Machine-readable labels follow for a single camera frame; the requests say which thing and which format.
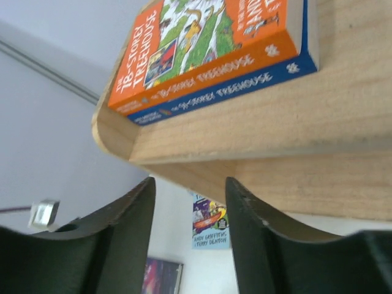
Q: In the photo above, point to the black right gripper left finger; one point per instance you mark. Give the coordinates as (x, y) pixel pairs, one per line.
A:
(103, 252)

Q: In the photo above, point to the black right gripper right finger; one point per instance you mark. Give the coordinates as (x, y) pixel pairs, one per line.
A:
(274, 253)

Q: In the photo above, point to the blue 91-storey treehouse book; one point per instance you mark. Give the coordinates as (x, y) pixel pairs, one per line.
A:
(307, 62)

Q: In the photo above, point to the orange 78-storey treehouse book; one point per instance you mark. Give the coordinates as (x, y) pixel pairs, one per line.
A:
(177, 48)

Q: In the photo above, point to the purple galaxy cover book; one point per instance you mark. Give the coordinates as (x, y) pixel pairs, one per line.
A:
(162, 276)

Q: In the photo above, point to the light blue 143-storey treehouse book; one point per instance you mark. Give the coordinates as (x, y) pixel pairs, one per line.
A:
(210, 225)

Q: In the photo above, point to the wooden two-tier shelf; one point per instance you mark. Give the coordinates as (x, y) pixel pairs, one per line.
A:
(320, 144)

